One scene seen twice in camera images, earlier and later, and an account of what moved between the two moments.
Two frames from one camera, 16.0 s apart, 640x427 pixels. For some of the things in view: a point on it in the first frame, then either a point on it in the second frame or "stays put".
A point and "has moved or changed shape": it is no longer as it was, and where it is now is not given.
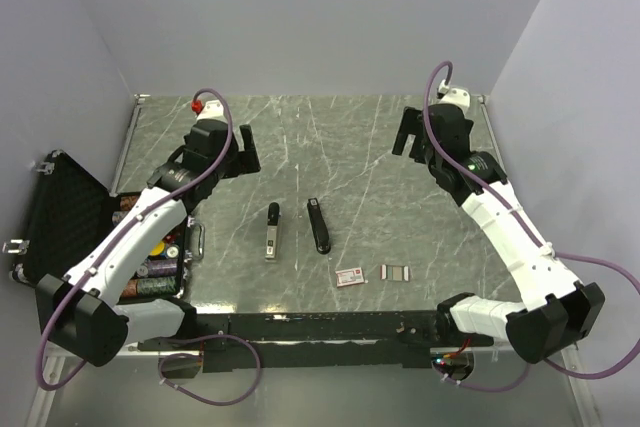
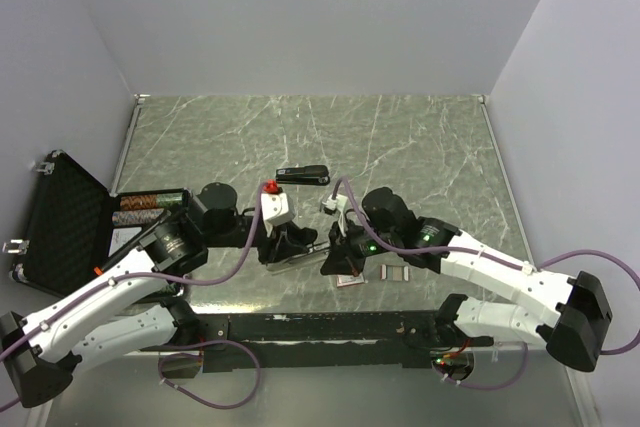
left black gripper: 243,161 to 283,243
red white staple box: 349,277 stays put
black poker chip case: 71,212 stays put
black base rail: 317,341 stays put
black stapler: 320,229 to 317,175
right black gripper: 412,123 to 343,258
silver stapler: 273,215 has moved or changed shape
